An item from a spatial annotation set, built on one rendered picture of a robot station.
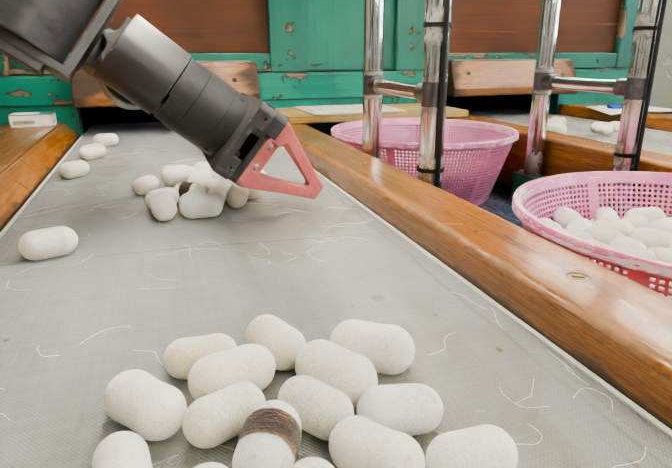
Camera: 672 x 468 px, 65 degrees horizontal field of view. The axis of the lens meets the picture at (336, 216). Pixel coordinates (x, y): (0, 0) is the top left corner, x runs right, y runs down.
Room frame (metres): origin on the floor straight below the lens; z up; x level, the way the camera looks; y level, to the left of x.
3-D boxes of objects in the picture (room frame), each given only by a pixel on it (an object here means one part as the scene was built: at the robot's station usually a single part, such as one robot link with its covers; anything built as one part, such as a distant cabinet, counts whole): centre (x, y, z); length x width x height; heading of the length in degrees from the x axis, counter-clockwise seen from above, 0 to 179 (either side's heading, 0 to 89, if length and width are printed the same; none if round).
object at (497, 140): (0.78, -0.13, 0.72); 0.27 x 0.27 x 0.10
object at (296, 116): (0.98, -0.06, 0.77); 0.33 x 0.15 x 0.01; 108
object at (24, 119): (0.84, 0.48, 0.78); 0.06 x 0.04 x 0.02; 108
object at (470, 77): (1.14, -0.36, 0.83); 0.30 x 0.06 x 0.07; 108
